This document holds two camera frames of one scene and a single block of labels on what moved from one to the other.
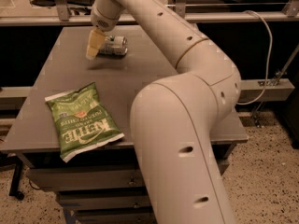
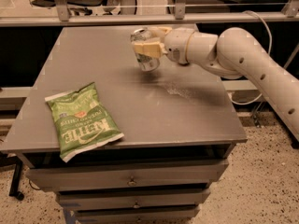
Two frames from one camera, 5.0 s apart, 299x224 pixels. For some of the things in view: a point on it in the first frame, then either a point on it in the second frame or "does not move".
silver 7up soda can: [115, 46] → [147, 63]
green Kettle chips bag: [83, 123] does not move
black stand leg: [7, 161] does not move
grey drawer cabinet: [103, 185] does not move
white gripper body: [100, 23] → [176, 46]
